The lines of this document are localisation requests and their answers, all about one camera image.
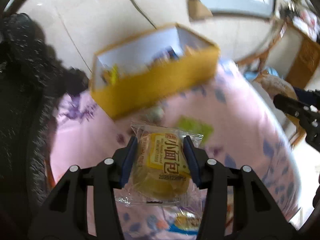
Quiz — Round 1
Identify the wooden side table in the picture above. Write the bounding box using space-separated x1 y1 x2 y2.
275 17 320 90

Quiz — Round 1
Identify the clear yellow-label bread packet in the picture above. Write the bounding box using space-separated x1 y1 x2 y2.
115 121 204 207

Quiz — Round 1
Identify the grey power cable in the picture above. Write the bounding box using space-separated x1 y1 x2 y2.
122 0 158 30

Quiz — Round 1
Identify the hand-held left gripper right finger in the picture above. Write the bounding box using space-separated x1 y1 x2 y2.
183 135 292 240

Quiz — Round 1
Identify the wooden armchair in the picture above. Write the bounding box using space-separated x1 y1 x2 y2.
235 37 308 146

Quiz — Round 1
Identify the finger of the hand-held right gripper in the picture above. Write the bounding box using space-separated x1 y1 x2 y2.
294 87 320 107
273 94 320 153

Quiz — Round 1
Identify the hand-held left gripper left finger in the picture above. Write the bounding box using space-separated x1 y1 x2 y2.
37 136 139 240

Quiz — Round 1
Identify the small pale snack packet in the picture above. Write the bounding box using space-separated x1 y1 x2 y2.
147 106 165 123

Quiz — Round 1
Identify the floral tissue box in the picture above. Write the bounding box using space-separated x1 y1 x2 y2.
297 9 320 38

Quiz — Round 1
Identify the pink floral tablecloth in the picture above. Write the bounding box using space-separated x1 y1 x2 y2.
49 60 300 240

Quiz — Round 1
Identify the green snack packet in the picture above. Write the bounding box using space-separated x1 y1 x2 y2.
176 116 215 143

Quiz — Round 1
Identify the blue cloth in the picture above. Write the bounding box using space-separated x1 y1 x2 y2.
244 66 278 81

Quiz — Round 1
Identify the yellow cardboard box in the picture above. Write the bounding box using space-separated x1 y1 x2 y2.
90 23 220 120

